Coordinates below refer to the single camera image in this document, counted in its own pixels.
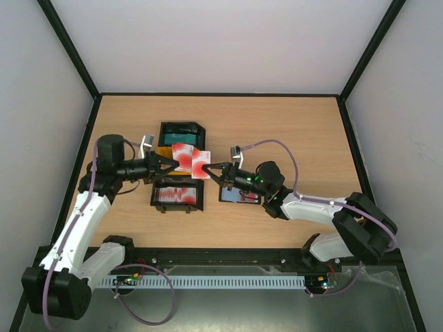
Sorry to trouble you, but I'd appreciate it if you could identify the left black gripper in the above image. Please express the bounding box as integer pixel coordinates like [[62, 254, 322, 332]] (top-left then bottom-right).
[[117, 151, 179, 184]]

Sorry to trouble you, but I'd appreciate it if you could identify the black leather card holder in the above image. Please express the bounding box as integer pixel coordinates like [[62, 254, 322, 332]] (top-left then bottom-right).
[[219, 187, 261, 205]]

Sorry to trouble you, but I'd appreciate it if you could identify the red white credit card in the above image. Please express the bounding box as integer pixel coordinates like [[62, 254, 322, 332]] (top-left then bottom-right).
[[172, 142, 194, 172], [239, 190, 260, 204], [191, 149, 210, 180]]

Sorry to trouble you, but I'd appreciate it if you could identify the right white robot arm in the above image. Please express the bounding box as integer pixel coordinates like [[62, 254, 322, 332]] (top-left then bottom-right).
[[202, 161, 397, 271]]

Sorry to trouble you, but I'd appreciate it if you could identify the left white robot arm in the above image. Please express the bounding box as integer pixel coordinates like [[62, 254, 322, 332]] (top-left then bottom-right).
[[21, 134, 179, 320]]

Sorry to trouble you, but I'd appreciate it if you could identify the black bin with red cards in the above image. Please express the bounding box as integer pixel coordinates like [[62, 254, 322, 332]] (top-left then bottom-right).
[[150, 176, 204, 214]]

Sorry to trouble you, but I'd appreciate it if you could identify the red white card stack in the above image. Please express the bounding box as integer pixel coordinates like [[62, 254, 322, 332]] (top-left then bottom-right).
[[154, 187, 197, 204]]

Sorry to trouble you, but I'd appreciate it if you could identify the teal card stack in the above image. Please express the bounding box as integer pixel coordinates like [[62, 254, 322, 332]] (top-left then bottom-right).
[[164, 133, 197, 145]]

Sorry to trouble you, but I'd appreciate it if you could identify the black bin with teal cards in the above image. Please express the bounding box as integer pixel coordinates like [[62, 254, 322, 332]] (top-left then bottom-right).
[[158, 122, 206, 150]]

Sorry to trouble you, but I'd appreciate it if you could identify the yellow bin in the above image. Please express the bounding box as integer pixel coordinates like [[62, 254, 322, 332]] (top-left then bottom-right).
[[156, 146, 191, 176]]

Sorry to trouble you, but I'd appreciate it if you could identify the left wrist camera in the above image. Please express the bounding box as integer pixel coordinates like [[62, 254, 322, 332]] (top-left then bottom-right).
[[138, 134, 154, 159]]

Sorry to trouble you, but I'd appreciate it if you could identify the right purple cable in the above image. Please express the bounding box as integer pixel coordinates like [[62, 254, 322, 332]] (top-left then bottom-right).
[[238, 138, 397, 298]]

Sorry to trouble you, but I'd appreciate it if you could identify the purple cable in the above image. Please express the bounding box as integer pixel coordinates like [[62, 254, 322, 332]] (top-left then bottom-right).
[[238, 138, 397, 298], [43, 136, 177, 328]]

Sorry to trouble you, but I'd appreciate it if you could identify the black front rail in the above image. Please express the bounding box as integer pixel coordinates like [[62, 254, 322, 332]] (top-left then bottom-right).
[[34, 246, 402, 274]]

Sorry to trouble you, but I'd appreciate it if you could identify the white slotted cable duct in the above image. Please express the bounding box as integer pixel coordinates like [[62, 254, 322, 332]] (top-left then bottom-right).
[[120, 275, 306, 290]]

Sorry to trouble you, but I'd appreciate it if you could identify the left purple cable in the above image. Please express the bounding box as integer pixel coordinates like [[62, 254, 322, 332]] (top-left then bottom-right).
[[43, 136, 177, 328]]

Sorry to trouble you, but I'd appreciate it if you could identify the black aluminium frame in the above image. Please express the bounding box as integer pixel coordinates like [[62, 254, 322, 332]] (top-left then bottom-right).
[[8, 0, 443, 332]]

